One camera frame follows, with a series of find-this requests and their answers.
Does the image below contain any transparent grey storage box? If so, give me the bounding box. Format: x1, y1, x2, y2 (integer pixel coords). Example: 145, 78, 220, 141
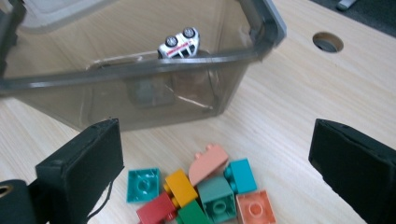
0, 0, 288, 133

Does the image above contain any white metal desk frame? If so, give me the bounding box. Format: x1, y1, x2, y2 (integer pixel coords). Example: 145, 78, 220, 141
335, 0, 358, 11

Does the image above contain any teal building block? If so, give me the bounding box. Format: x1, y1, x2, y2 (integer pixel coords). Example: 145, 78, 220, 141
125, 167, 162, 203

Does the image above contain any blue building block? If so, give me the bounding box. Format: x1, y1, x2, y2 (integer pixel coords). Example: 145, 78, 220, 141
223, 158, 259, 194

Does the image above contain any pink arched building block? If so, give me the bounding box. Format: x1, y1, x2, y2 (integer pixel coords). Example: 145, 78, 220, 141
188, 143, 230, 187

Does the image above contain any sage green building block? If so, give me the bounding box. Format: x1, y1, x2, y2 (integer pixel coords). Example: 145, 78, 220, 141
196, 175, 237, 224

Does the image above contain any coral orange building block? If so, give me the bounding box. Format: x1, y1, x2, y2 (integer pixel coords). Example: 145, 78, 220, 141
235, 189, 277, 224

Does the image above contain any red building block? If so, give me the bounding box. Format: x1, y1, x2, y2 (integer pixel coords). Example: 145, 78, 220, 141
135, 190, 178, 224

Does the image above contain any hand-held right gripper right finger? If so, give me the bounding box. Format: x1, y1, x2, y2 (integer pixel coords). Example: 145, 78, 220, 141
307, 118, 396, 224

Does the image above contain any yellow building block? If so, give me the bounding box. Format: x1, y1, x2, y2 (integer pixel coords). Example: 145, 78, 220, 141
163, 168, 199, 209

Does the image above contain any white toy car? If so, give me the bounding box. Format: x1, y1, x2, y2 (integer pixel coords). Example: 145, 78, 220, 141
157, 26, 201, 60

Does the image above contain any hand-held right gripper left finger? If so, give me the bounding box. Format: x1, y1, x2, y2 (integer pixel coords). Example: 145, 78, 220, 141
35, 118, 125, 224

